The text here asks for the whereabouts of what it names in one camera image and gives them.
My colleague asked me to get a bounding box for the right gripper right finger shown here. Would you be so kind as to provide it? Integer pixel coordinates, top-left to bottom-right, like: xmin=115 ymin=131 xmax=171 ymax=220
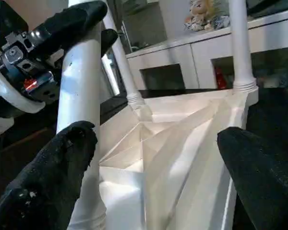
xmin=217 ymin=127 xmax=288 ymax=230

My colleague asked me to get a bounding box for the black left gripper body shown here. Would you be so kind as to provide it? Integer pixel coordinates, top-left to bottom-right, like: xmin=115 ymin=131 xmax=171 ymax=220
xmin=0 ymin=31 xmax=63 ymax=104

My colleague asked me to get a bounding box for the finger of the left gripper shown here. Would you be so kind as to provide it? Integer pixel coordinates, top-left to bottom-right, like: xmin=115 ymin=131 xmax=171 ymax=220
xmin=100 ymin=28 xmax=119 ymax=58
xmin=45 ymin=0 xmax=108 ymax=52

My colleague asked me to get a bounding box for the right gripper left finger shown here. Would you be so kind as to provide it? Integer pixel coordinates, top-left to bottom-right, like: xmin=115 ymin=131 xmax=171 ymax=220
xmin=0 ymin=121 xmax=98 ymax=230

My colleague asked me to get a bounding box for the white plastic table leg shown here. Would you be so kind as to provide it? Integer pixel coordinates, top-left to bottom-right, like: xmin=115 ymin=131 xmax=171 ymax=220
xmin=228 ymin=0 xmax=256 ymax=93
xmin=56 ymin=23 xmax=108 ymax=230
xmin=102 ymin=14 xmax=146 ymax=111

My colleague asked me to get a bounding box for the white plastic table top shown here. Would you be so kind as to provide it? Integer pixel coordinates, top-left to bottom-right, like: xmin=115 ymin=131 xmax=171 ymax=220
xmin=99 ymin=90 xmax=259 ymax=230

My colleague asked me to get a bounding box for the black table mat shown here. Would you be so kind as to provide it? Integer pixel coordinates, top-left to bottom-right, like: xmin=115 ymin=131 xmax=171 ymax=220
xmin=0 ymin=87 xmax=288 ymax=230

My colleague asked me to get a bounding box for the white glass-door cabinet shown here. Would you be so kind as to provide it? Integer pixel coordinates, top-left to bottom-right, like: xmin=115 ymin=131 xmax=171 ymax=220
xmin=126 ymin=7 xmax=288 ymax=91

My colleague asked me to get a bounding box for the small plush toy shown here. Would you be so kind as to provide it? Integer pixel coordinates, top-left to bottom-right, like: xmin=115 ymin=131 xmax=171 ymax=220
xmin=184 ymin=0 xmax=231 ymax=32

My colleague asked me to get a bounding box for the red bottle in cabinet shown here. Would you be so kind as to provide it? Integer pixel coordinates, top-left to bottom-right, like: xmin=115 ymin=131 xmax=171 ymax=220
xmin=215 ymin=67 xmax=228 ymax=90

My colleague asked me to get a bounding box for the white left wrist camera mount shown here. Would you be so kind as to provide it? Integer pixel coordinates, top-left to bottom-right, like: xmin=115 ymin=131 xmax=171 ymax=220
xmin=0 ymin=44 xmax=45 ymax=115

